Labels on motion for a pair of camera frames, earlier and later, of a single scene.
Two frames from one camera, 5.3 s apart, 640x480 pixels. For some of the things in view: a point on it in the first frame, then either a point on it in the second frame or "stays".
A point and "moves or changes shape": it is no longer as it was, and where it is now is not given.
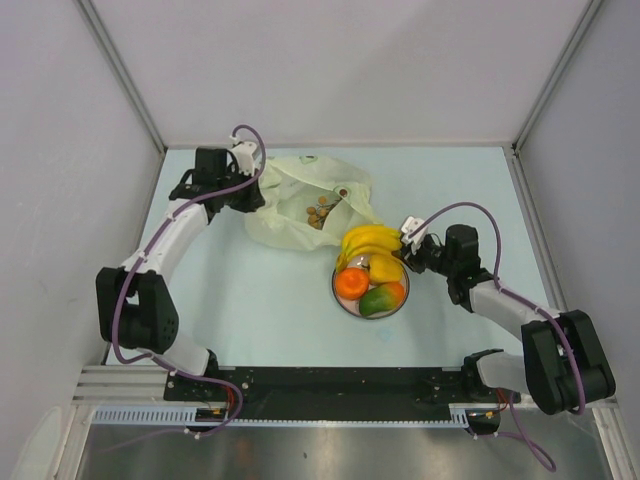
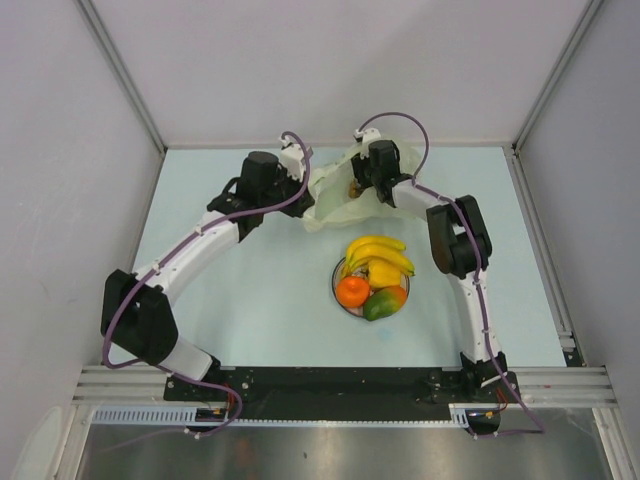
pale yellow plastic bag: x=288 y=184 moves or changes shape
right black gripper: x=412 y=259 to x=359 y=166
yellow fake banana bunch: x=365 y=237 to x=362 y=249
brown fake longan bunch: x=318 y=215 to x=354 y=189
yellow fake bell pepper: x=385 y=269 stays
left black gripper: x=253 y=201 to x=299 y=208
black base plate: x=331 y=393 stays
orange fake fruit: x=351 y=283 moves or changes shape
